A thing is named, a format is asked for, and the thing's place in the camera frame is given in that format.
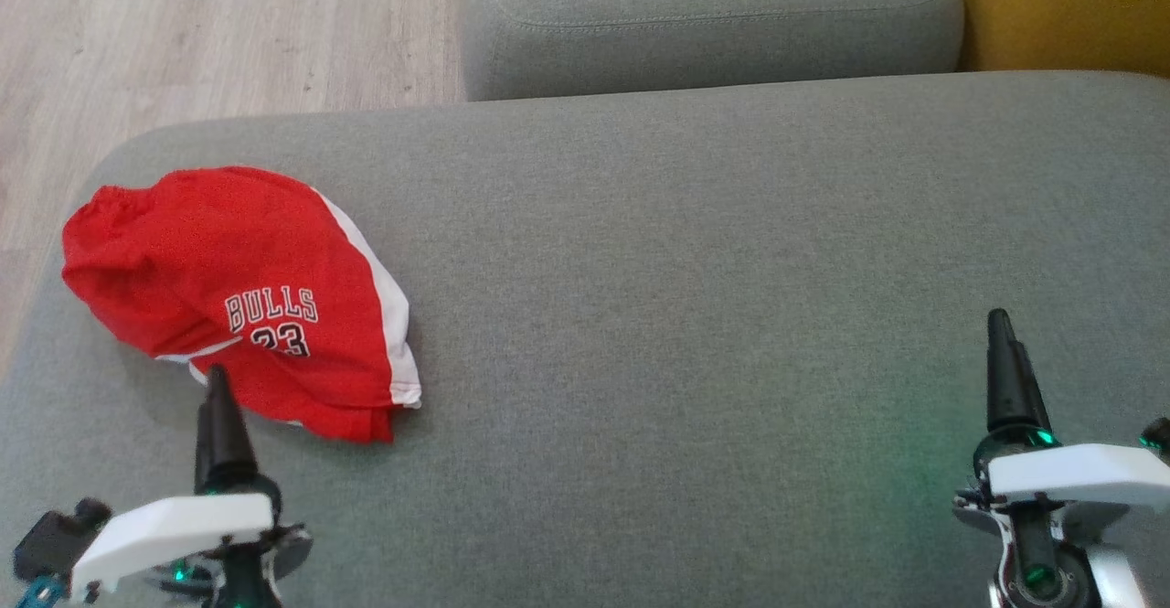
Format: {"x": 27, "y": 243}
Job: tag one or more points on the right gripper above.
{"x": 1079, "y": 475}

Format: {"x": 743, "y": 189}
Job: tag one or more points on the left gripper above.
{"x": 174, "y": 535}

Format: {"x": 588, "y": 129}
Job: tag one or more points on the red Bulls basketball shorts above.
{"x": 228, "y": 242}

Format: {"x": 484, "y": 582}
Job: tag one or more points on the large grey sofa seat cushion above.
{"x": 686, "y": 315}

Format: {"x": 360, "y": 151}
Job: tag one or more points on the wide yellow sofa back cushion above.
{"x": 1069, "y": 5}

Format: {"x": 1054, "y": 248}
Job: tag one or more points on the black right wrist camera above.
{"x": 1157, "y": 434}

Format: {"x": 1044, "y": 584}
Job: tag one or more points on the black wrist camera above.
{"x": 1157, "y": 434}
{"x": 55, "y": 539}

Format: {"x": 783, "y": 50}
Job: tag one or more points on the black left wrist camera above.
{"x": 55, "y": 539}

